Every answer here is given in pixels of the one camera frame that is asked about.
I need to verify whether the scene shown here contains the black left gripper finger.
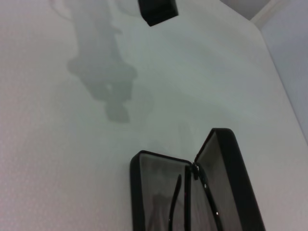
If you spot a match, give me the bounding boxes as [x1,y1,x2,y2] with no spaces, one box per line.
[138,0,180,27]

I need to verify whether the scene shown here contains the black round-frame glasses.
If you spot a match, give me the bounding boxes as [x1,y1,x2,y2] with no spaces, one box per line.
[167,163,221,231]

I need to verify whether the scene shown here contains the black glasses case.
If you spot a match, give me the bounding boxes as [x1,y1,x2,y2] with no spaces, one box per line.
[129,128,267,231]

